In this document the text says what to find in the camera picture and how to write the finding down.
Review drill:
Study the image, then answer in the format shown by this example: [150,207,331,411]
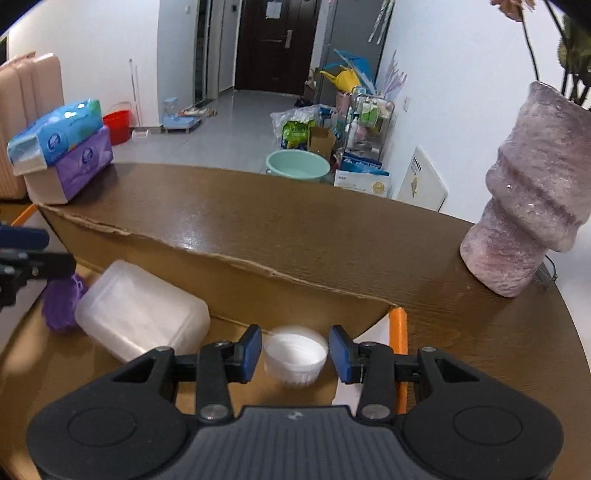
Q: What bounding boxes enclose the pale purple wall decoration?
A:
[376,51,407,100]

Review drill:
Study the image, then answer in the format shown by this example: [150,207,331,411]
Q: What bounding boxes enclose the purple tissue pack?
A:
[23,124,115,205]

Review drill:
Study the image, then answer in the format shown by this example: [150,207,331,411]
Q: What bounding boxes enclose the clear bag with green packets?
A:
[270,105,324,151]

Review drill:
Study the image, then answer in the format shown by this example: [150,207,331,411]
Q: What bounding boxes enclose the yellow watering can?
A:
[320,67,354,93]

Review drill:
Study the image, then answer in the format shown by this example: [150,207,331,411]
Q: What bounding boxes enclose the white ribbed cup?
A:
[263,324,329,387]

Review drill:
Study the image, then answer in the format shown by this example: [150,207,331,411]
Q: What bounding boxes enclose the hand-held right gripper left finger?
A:
[111,324,264,424]

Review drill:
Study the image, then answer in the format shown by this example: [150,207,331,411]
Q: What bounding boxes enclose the metal storage cart with bottles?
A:
[342,88,395,162]

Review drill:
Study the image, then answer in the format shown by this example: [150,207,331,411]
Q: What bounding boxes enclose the purple plastic ring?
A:
[41,272,90,334]

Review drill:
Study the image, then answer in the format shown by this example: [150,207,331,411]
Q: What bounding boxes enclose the pink textured vase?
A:
[459,80,591,298]

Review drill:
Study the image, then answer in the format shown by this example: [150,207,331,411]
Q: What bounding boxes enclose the white flat board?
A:
[397,146,448,213]

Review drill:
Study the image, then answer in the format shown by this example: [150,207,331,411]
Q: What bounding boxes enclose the translucent plastic container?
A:
[75,259,211,365]

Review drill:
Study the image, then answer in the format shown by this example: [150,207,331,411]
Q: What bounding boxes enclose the pink suitcase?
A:
[0,52,64,200]

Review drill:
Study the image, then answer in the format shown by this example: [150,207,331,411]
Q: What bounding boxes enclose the grey refrigerator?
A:
[318,0,398,112]

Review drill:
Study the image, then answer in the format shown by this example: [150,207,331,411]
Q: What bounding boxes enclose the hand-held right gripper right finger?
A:
[329,325,481,424]

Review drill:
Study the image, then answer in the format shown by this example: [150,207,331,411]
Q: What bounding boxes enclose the clear umbrella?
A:
[369,0,394,44]

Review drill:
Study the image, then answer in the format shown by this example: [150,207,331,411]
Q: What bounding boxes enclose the blue green tissue pack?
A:
[7,98,105,176]

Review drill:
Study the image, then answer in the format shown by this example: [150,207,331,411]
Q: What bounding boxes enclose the dark brown door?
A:
[233,0,326,95]

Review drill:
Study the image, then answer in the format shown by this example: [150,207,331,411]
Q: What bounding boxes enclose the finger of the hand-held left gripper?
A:
[0,249,77,311]
[0,223,50,251]

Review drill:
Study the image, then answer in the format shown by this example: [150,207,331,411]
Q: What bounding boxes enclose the teal plastic basin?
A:
[265,150,332,183]

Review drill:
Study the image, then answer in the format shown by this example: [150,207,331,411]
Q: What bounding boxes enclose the white blue carton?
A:
[333,152,392,198]

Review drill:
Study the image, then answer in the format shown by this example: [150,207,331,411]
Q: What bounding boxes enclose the eyeglasses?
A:
[533,256,559,288]

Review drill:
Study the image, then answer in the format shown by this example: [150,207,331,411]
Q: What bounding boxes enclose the blue pet water feeder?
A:
[161,97,202,134]

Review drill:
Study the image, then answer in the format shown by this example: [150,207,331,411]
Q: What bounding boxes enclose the dried flower bouquet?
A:
[489,0,591,109]

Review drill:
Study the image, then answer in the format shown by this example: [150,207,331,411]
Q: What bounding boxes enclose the orange cardboard box pumpkin print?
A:
[0,200,409,480]

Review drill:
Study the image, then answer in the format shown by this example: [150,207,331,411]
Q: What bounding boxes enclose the small brown cardboard box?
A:
[308,127,338,160]

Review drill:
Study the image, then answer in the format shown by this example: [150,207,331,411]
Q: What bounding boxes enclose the red bucket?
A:
[102,110,132,146]

